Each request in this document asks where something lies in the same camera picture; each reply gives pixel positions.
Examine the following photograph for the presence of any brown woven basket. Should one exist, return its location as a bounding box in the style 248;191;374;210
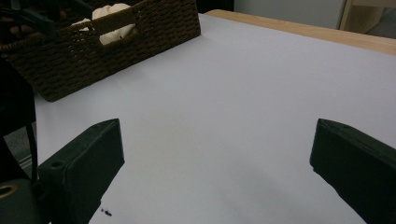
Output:
0;0;202;103

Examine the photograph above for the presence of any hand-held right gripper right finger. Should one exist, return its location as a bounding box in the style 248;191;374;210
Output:
309;118;396;224

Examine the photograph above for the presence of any wooden table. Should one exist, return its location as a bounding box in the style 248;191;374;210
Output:
205;8;396;56

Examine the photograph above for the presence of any cream cloth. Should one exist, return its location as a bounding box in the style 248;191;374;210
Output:
71;3;138;46

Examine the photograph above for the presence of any white table cover sheet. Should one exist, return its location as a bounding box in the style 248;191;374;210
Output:
34;12;396;224

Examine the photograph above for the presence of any wooden desk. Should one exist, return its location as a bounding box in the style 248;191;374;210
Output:
339;0;396;40

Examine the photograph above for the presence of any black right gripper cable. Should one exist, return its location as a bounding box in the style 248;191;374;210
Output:
26;122;39;185

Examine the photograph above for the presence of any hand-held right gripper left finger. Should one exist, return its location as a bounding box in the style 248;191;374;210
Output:
36;118;125;224

